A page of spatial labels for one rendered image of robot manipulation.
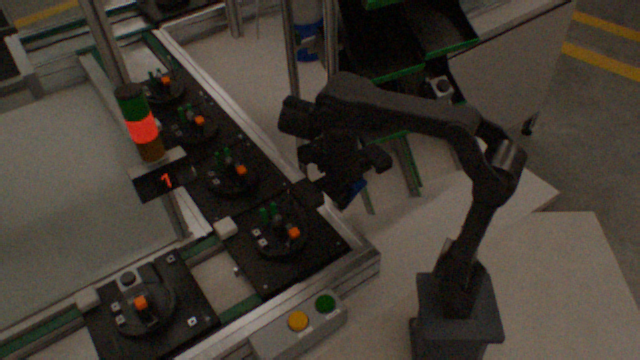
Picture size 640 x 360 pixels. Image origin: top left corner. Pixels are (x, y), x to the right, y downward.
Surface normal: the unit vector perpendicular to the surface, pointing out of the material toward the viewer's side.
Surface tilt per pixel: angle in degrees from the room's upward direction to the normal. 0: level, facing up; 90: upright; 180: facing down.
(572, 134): 0
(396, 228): 0
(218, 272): 0
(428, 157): 45
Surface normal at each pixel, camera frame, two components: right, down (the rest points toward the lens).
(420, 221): -0.05, -0.69
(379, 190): 0.25, -0.04
